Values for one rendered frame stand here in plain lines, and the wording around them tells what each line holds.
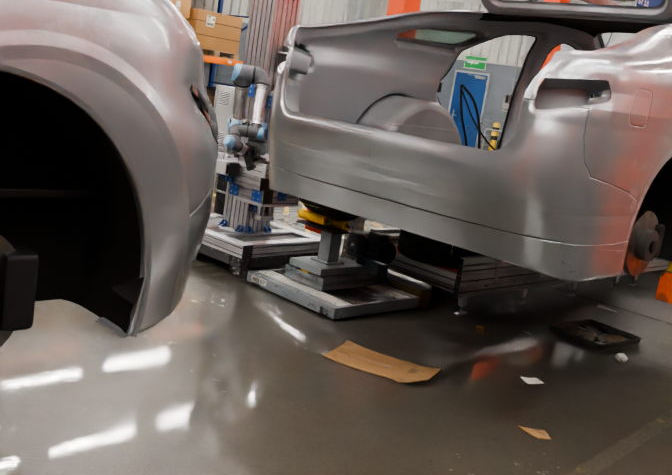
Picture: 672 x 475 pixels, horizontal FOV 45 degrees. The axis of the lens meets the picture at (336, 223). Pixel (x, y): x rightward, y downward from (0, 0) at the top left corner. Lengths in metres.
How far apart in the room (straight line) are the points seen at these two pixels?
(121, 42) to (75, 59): 0.11
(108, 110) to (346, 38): 2.98
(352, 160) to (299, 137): 0.38
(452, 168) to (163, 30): 1.78
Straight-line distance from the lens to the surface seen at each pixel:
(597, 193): 3.33
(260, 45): 5.76
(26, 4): 1.60
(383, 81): 4.79
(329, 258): 5.21
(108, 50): 1.68
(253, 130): 5.11
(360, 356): 4.24
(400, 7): 5.63
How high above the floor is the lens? 1.38
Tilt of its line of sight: 10 degrees down
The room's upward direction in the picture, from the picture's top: 9 degrees clockwise
